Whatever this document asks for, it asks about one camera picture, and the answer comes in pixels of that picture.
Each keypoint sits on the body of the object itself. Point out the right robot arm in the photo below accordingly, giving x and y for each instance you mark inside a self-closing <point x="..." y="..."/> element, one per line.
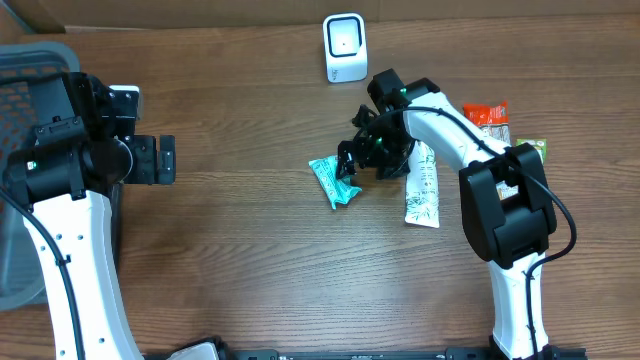
<point x="507" y="208"/>

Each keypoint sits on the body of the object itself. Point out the green snack pouch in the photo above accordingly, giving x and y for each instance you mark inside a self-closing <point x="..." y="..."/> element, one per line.
<point x="539" y="144"/>

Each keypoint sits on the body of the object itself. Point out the brown cardboard backdrop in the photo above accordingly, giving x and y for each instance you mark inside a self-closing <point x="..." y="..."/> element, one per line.
<point x="50" y="16"/>

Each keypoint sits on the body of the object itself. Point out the white barcode scanner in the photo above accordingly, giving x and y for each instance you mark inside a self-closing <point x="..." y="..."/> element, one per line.
<point x="345" y="46"/>

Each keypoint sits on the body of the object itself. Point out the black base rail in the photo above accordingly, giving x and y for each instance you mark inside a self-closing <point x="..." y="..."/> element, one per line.
<point x="454" y="353"/>

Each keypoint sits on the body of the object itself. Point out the orange spaghetti packet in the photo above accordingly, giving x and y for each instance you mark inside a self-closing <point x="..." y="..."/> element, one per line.
<point x="493" y="120"/>

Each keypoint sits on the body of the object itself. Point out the grey plastic shopping basket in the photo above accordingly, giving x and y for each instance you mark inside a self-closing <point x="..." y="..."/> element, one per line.
<point x="56" y="141"/>

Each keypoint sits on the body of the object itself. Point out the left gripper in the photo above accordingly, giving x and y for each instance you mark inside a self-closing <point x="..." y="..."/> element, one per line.
<point x="165" y="160"/>

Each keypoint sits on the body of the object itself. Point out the white tube gold cap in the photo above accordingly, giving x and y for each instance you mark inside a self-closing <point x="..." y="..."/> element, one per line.
<point x="422" y="190"/>

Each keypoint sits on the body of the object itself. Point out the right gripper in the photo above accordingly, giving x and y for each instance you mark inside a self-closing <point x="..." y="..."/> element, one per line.
<point x="351" y="156"/>

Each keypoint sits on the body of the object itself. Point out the teal snack packet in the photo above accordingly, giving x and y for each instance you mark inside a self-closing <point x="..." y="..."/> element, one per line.
<point x="338" y="191"/>

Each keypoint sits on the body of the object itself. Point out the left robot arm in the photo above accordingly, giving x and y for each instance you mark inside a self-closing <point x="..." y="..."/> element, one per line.
<point x="84" y="298"/>

